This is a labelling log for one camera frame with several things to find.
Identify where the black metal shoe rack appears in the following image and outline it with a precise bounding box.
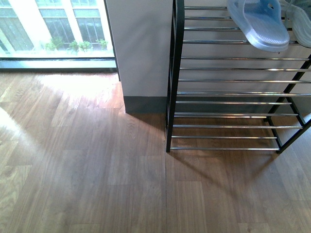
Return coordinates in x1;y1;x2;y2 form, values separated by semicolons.
166;0;311;153

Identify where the light blue slipper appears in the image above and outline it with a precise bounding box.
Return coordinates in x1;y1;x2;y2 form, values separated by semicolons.
227;0;290;52

